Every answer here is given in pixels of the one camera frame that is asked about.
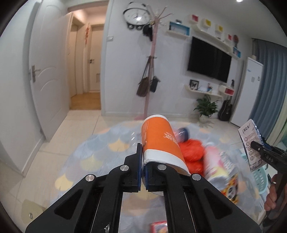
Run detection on black acoustic guitar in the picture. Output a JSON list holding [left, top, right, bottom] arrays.
[[218, 96, 232, 121]]

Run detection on green potted plant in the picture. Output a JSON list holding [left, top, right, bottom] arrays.
[[194, 95, 218, 123]]

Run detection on pink white snack bag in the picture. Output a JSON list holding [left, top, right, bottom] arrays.
[[203, 143, 229, 184]]

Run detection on brown hanging handbag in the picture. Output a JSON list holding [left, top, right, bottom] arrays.
[[136, 57, 151, 97]]

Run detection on butterfly picture frame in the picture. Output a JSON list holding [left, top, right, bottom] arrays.
[[189, 80, 199, 90]]

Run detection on black wall television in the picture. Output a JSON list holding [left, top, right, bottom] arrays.
[[187, 36, 232, 83]]

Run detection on light blue laundry basket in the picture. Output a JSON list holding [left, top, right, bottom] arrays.
[[235, 149, 268, 199]]

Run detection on panda wall clock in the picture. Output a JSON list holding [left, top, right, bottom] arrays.
[[123, 1, 151, 31]]

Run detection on white lower wall shelf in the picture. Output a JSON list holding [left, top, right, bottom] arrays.
[[184, 83, 224, 100]]

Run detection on blue curtain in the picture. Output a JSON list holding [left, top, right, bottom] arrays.
[[250, 39, 286, 143]]

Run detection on black hat on rack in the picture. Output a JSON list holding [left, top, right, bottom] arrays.
[[143, 24, 153, 41]]

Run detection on white room door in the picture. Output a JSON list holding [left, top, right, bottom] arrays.
[[29, 1, 70, 141]]

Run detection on pink coat rack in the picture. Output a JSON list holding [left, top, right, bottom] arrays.
[[134, 4, 173, 120]]

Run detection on fan pattern table cloth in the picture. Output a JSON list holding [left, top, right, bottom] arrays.
[[50, 120, 266, 233]]

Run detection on colourful panda snack box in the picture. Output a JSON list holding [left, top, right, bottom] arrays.
[[221, 173, 239, 204]]

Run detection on white standing air conditioner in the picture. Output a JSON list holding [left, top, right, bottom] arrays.
[[230, 57, 264, 127]]

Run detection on person's right hand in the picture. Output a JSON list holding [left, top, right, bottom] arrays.
[[264, 174, 277, 212]]

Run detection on white printed snack packet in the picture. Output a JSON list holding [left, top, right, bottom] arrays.
[[237, 118, 268, 172]]

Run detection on red white wall cubby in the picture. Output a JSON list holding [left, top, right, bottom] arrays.
[[218, 85, 234, 96]]

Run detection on orange paper cup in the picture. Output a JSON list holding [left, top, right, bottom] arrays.
[[141, 115, 190, 176]]

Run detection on white curved upper shelf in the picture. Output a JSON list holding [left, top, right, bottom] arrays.
[[191, 24, 241, 60]]

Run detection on black hanging bag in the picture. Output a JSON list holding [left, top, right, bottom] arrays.
[[150, 76, 161, 93]]

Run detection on blue wall box shelf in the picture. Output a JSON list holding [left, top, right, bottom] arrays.
[[167, 21, 191, 38]]

